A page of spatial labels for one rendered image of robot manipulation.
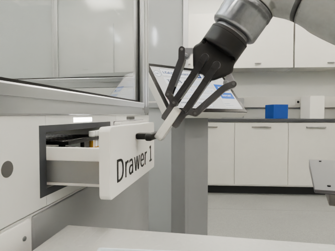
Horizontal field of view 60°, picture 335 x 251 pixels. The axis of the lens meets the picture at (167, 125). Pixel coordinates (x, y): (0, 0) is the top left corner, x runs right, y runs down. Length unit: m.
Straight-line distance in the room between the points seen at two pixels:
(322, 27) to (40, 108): 0.46
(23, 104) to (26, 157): 0.08
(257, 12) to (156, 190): 1.88
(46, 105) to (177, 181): 1.12
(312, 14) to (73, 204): 0.53
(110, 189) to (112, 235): 0.08
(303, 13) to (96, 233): 0.48
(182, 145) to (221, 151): 2.07
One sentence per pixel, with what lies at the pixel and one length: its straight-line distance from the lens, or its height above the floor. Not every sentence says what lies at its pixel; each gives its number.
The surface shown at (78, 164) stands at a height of 0.87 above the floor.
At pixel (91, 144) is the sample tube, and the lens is 0.63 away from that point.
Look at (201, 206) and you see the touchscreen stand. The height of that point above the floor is 0.47.
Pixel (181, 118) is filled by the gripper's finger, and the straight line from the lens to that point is 0.55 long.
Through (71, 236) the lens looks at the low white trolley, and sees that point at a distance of 0.50.
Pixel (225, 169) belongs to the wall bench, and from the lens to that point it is 3.55.
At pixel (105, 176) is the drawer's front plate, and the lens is 0.45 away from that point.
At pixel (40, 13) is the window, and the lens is 0.55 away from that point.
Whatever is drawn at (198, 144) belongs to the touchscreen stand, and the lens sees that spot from 1.51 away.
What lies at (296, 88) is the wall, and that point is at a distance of 4.45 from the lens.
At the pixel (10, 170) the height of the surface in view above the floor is 0.87.
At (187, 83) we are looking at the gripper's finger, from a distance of 0.54.
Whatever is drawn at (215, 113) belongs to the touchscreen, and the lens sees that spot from 1.44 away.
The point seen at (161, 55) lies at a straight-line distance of 2.25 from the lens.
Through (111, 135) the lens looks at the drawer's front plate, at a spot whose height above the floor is 0.92.
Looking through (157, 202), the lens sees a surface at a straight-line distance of 2.30.
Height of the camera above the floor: 0.95
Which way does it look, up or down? 2 degrees down
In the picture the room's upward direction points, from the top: straight up
